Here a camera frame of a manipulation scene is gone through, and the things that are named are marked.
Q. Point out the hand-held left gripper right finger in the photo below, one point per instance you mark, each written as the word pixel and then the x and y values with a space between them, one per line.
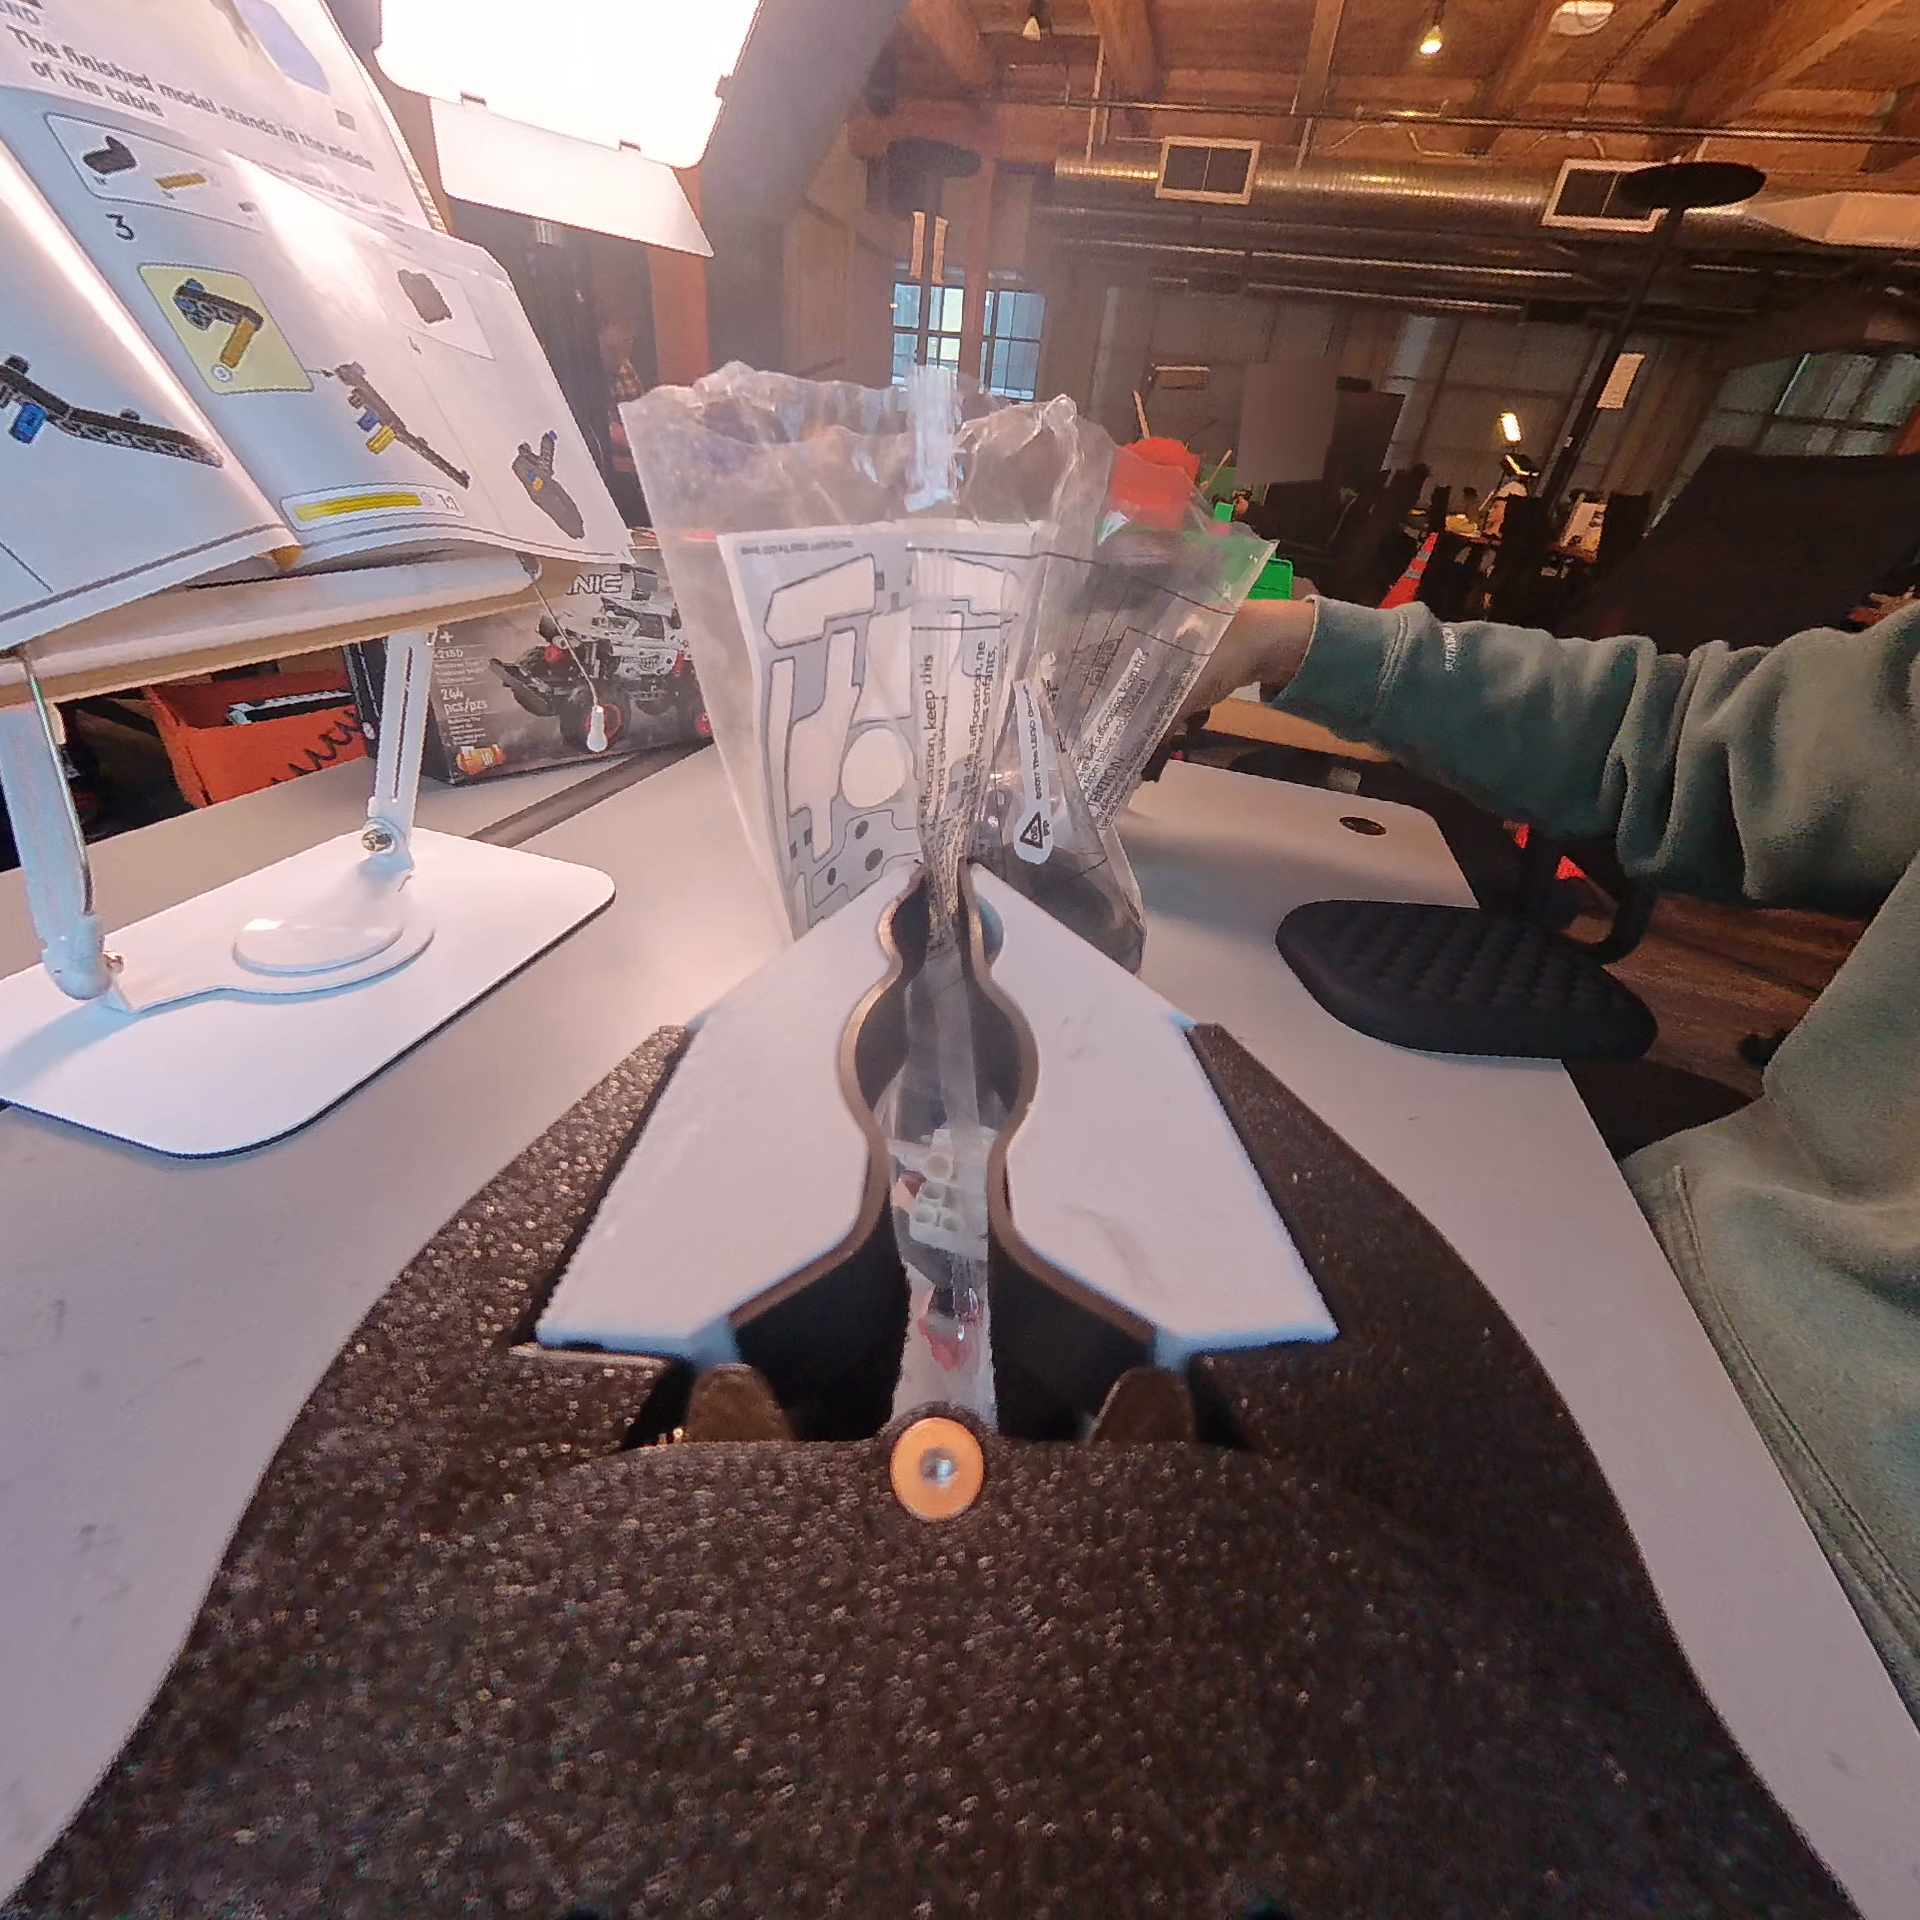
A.
pixel 1154 1187

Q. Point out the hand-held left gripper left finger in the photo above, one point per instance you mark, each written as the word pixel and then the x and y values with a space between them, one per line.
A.
pixel 737 1187

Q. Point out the large clear plastic bag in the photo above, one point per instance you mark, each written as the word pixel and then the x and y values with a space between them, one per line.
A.
pixel 750 450

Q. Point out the person's right hand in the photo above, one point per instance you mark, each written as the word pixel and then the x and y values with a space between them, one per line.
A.
pixel 1255 654

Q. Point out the white stand base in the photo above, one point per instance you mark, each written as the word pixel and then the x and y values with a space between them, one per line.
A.
pixel 299 991

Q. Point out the toy truck box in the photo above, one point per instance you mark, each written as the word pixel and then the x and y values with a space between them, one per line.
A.
pixel 571 691

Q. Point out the orange crate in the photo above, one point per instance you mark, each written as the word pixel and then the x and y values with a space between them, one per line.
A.
pixel 256 736

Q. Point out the person's torso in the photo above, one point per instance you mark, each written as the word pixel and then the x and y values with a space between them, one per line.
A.
pixel 1816 1292

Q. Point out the red toy wheel hub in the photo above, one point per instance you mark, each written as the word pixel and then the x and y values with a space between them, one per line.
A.
pixel 1154 479

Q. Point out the window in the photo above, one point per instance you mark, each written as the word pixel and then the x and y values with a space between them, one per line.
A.
pixel 967 337

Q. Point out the instruction booklet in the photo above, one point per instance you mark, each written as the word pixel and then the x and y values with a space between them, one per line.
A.
pixel 240 332

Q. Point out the black floor lamp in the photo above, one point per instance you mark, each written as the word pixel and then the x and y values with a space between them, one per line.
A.
pixel 1666 187

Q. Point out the bright light panel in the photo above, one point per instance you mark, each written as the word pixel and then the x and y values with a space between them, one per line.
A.
pixel 571 76

